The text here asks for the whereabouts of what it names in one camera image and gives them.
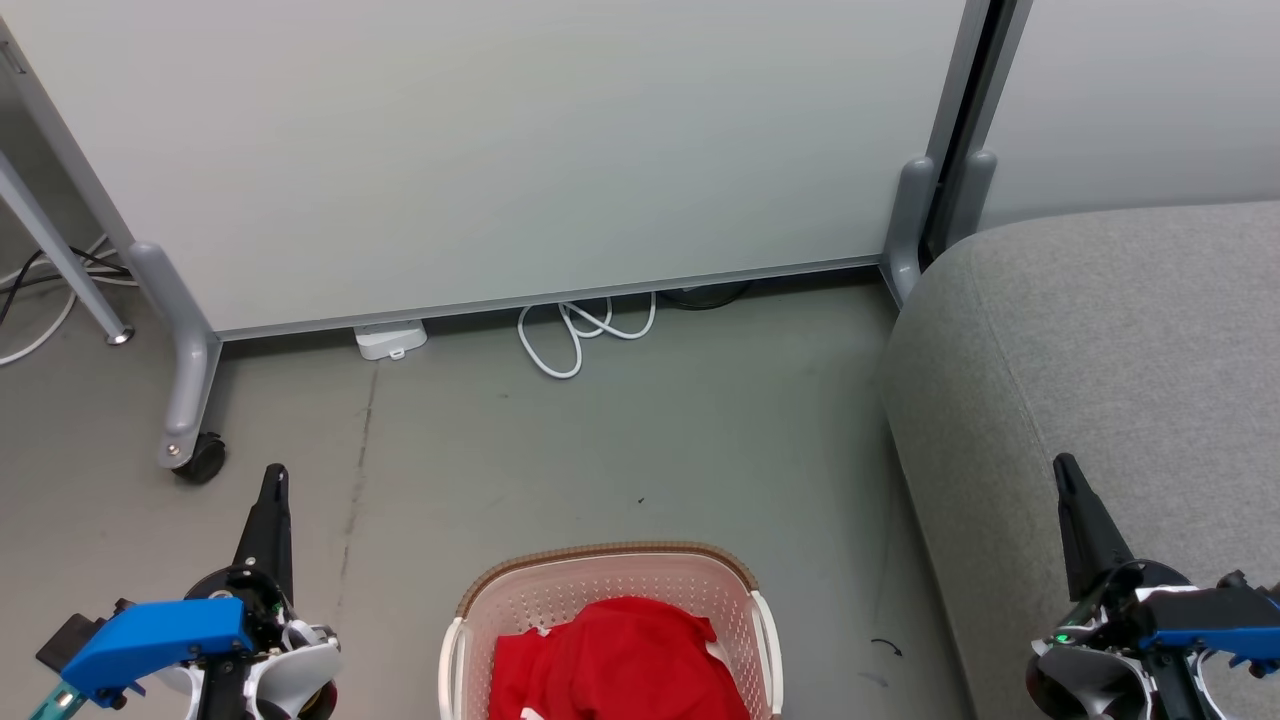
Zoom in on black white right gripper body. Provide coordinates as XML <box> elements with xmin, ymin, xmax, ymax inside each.
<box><xmin>1025</xmin><ymin>560</ymin><xmax>1217</xmax><ymax>720</ymax></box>

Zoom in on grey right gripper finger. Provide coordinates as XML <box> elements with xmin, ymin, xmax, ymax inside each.
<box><xmin>1053</xmin><ymin>453</ymin><xmax>1137</xmax><ymax>602</ymax></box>

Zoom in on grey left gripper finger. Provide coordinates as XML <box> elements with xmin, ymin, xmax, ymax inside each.
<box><xmin>232</xmin><ymin>463</ymin><xmax>295</xmax><ymax>601</ymax></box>

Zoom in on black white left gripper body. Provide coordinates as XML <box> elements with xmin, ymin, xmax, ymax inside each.
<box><xmin>185</xmin><ymin>565</ymin><xmax>342</xmax><ymax>720</ymax></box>

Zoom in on grey sofa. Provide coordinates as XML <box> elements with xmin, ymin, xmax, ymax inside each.
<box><xmin>877</xmin><ymin>200</ymin><xmax>1280</xmax><ymax>720</ymax></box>

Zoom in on red garment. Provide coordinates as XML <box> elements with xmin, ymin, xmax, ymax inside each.
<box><xmin>487</xmin><ymin>595</ymin><xmax>752</xmax><ymax>720</ymax></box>

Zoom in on black caster wheel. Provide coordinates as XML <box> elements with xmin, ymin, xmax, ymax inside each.
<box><xmin>172</xmin><ymin>432</ymin><xmax>228</xmax><ymax>487</ymax></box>

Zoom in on grey partition foot with caster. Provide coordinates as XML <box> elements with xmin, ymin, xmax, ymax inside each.
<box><xmin>127</xmin><ymin>240</ymin><xmax>224</xmax><ymax>471</ymax></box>

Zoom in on white power adapter box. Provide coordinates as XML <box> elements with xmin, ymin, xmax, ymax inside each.
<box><xmin>353</xmin><ymin>319</ymin><xmax>430</xmax><ymax>362</ymax></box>

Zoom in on grey metal table leg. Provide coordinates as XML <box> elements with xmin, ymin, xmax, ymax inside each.
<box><xmin>0</xmin><ymin>150</ymin><xmax>135</xmax><ymax>347</ymax></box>

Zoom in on grey partition foot without caster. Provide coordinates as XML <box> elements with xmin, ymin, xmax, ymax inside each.
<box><xmin>881</xmin><ymin>155</ymin><xmax>942</xmax><ymax>307</ymax></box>

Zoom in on narrow white partition panel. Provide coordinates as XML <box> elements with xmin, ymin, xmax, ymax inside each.
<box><xmin>925</xmin><ymin>0</ymin><xmax>1280</xmax><ymax>267</ymax></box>

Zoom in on wide white partition panel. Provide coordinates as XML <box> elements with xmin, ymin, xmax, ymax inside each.
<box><xmin>0</xmin><ymin>0</ymin><xmax>993</xmax><ymax>342</ymax></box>

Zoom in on looped white cable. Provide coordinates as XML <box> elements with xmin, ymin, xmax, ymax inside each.
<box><xmin>516</xmin><ymin>292</ymin><xmax>659</xmax><ymax>381</ymax></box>

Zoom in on long black floor cable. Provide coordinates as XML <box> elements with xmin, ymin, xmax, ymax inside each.
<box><xmin>0</xmin><ymin>247</ymin><xmax>133</xmax><ymax>327</ymax></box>

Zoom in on thin black cable under partition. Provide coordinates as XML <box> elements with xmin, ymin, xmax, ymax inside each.
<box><xmin>658</xmin><ymin>281</ymin><xmax>753</xmax><ymax>312</ymax></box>

